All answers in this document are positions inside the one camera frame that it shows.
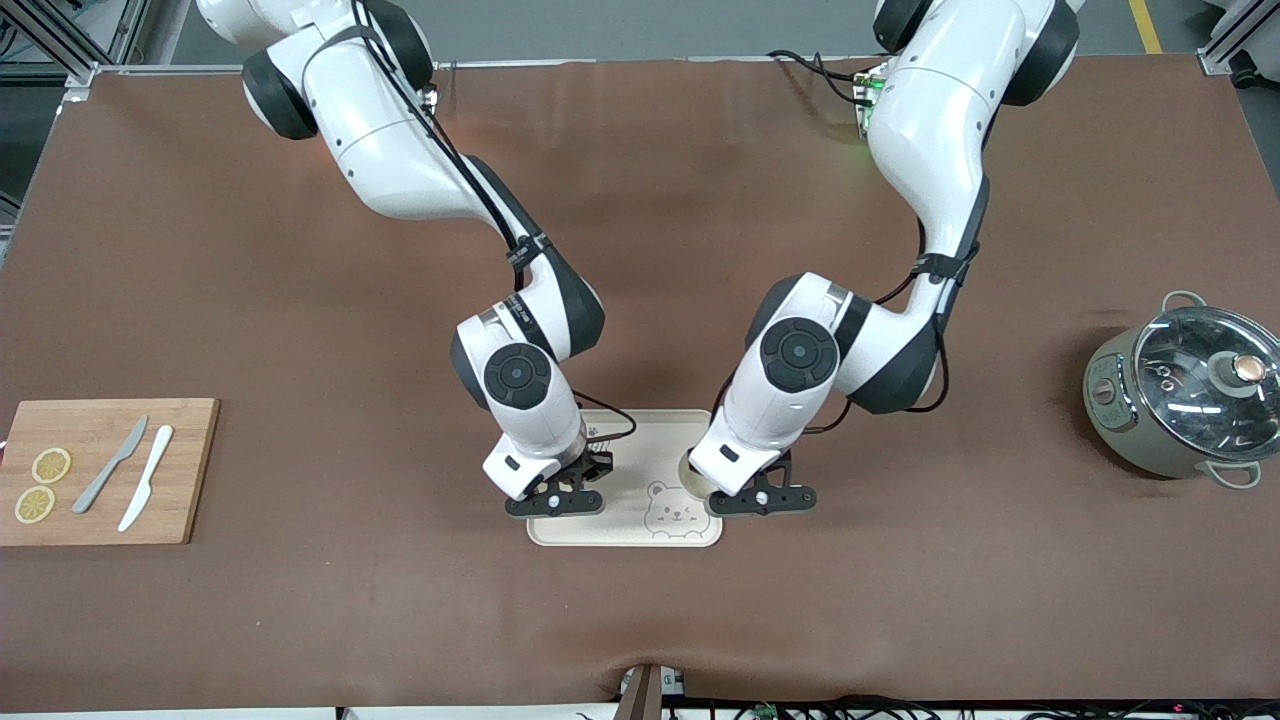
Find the beige bear print tray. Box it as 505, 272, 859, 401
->
527, 408, 723, 548

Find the brown table cover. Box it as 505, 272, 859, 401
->
0, 55, 1280, 713

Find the grey cooking pot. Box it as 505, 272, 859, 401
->
1083, 290, 1280, 491

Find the glass pot lid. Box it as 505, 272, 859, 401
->
1134, 305, 1280, 463

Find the white plastic knife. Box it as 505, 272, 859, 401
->
117, 424, 175, 533

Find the grey plastic knife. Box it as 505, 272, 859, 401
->
72, 415, 150, 515

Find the bamboo cutting board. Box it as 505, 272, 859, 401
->
0, 398, 221, 546

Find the black left camera mount plate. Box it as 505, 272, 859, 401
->
705, 468, 818, 519

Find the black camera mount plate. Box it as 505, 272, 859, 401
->
705, 468, 818, 519
504, 476, 608, 519

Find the black right camera mount plate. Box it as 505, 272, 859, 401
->
504, 476, 608, 519

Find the metal table edge bracket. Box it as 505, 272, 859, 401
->
618, 662, 687, 720

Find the black base power cable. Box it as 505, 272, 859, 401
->
767, 49, 886, 107

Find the aluminium frame profile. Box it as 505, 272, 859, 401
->
0, 0, 151, 101

